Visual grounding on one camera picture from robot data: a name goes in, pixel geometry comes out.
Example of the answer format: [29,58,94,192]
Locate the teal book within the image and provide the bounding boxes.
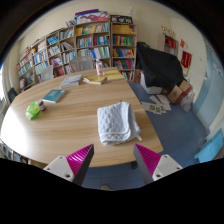
[41,88,68,104]

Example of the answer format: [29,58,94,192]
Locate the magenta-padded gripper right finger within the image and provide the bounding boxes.
[133,143,184,185]

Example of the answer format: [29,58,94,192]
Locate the green plastic bag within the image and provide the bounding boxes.
[25,100,42,121]

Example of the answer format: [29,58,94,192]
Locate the yellow folder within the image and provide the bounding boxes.
[102,68,127,83]

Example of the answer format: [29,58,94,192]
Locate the small red-lidded jar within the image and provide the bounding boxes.
[37,99,47,112]

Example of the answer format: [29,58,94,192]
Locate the wooden bookshelf unit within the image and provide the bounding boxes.
[15,8,138,91]

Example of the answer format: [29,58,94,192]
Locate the white box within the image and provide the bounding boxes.
[139,71,163,95]

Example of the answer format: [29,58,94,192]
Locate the black cloth cover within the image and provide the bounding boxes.
[135,41,185,90]

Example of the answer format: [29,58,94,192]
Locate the blue flat panel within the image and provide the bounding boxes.
[194,128,224,164]

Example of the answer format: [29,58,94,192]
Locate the grey office chair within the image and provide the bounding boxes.
[39,64,55,83]

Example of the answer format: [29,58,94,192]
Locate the clear plastic bag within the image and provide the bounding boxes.
[180,90,196,113]

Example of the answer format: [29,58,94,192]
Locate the small wall shelf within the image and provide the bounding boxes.
[158,30,179,57]

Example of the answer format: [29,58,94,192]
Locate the yellow book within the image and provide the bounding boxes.
[82,75,108,85]

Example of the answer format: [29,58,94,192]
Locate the grey mesh chair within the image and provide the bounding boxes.
[68,55,95,73]

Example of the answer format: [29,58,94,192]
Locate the grey book stack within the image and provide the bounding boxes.
[59,73,84,89]

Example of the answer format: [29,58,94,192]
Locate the dark chair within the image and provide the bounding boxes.
[7,87,19,103]

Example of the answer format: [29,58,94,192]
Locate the white waffle towel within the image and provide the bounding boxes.
[96,101,143,146]

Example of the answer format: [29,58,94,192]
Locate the papers on floor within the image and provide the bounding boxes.
[140,94,172,115]

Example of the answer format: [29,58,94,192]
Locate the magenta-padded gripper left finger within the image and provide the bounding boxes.
[43,143,95,187]

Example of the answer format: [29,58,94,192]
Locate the red wall hanging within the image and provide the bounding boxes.
[180,50,193,69]

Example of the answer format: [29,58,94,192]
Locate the brown cardboard box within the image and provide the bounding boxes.
[167,79,193,106]

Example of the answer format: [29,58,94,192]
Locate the clear plastic bottle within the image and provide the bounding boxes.
[95,58,105,78]

